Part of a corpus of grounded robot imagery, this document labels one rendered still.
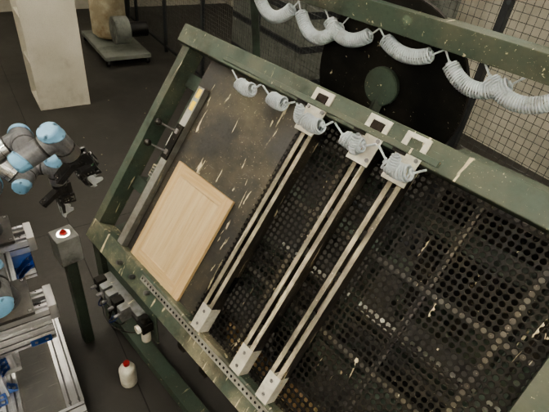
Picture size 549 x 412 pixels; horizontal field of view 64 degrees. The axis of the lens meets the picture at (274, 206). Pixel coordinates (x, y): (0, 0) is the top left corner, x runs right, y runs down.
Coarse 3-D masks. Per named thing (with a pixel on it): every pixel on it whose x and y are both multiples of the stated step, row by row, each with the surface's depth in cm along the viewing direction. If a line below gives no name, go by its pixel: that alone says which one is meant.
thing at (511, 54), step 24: (312, 0) 214; (336, 0) 204; (360, 0) 195; (384, 24) 191; (408, 24) 183; (432, 24) 176; (456, 24) 172; (456, 48) 173; (480, 48) 166; (504, 48) 161; (528, 48) 155; (528, 72) 158
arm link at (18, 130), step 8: (8, 128) 152; (16, 128) 150; (24, 128) 151; (8, 136) 149; (16, 136) 147; (32, 136) 150; (0, 144) 148; (8, 144) 148; (0, 152) 148; (8, 152) 149; (0, 160) 149
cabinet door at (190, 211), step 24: (168, 192) 229; (192, 192) 221; (216, 192) 212; (168, 216) 227; (192, 216) 218; (216, 216) 209; (144, 240) 233; (168, 240) 224; (192, 240) 215; (144, 264) 230; (168, 264) 221; (192, 264) 213; (168, 288) 218
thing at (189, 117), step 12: (204, 96) 227; (192, 120) 229; (180, 144) 232; (156, 168) 234; (168, 168) 235; (156, 180) 233; (144, 192) 236; (144, 204) 235; (132, 216) 238; (132, 228) 238; (120, 240) 240
